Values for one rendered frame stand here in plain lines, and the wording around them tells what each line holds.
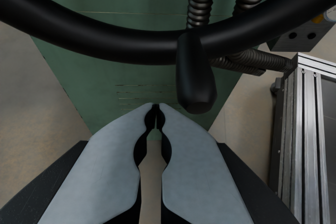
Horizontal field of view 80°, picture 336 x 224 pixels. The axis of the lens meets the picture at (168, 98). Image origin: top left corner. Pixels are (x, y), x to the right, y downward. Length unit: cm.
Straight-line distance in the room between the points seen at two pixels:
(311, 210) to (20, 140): 99
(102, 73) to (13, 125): 63
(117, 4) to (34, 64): 89
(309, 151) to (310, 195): 13
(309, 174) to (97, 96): 63
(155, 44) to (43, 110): 89
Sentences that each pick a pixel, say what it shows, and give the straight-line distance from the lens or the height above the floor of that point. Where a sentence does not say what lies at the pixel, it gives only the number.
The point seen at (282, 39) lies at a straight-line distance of 42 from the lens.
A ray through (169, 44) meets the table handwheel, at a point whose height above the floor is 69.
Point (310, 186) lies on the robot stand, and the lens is 72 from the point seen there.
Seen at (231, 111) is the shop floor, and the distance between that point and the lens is 98.
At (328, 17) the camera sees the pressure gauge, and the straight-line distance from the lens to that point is 38.
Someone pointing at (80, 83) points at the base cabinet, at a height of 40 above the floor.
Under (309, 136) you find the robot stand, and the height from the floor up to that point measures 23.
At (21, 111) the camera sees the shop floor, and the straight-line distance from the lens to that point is 106.
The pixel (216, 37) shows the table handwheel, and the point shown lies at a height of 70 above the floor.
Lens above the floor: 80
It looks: 57 degrees down
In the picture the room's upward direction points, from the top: 8 degrees clockwise
